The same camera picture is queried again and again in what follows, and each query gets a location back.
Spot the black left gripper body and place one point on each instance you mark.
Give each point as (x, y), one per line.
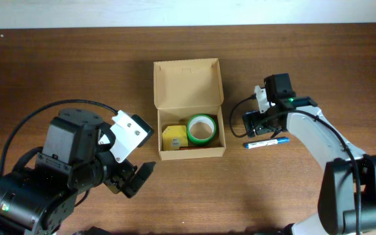
(119, 177)

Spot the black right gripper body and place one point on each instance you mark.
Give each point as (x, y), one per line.
(253, 123)

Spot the yellow spiral notepad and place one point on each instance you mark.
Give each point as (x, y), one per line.
(174, 137)

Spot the green tape roll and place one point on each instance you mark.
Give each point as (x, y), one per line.
(201, 129)

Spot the orange stapler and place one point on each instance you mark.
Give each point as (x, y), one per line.
(194, 147)

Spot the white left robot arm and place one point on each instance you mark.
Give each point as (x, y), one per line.
(81, 152)

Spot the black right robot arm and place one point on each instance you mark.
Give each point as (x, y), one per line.
(347, 198)

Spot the blue white board marker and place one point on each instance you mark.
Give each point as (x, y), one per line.
(269, 142)

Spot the brown cardboard box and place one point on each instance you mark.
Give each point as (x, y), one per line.
(183, 89)

